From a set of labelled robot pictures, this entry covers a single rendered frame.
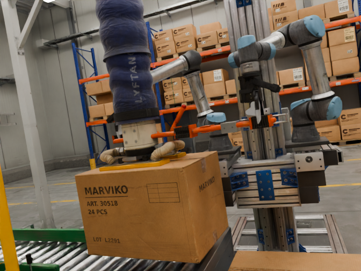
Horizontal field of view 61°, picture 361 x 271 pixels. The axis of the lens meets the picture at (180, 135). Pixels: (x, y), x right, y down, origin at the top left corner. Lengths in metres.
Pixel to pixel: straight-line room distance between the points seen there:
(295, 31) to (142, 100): 0.84
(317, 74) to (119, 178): 1.10
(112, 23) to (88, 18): 10.92
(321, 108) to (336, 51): 6.88
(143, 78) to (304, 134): 0.93
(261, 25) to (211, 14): 8.39
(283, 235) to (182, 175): 1.03
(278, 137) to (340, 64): 6.66
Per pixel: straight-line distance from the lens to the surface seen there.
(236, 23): 2.09
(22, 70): 4.53
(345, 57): 8.61
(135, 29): 1.51
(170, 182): 1.27
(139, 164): 1.40
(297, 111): 1.82
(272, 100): 2.02
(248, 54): 1.31
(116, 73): 1.48
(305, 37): 1.71
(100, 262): 1.91
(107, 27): 1.53
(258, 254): 1.68
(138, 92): 1.46
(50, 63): 13.31
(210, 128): 1.35
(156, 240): 1.40
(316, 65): 1.73
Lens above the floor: 1.27
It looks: 3 degrees down
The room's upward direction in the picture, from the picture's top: 9 degrees counter-clockwise
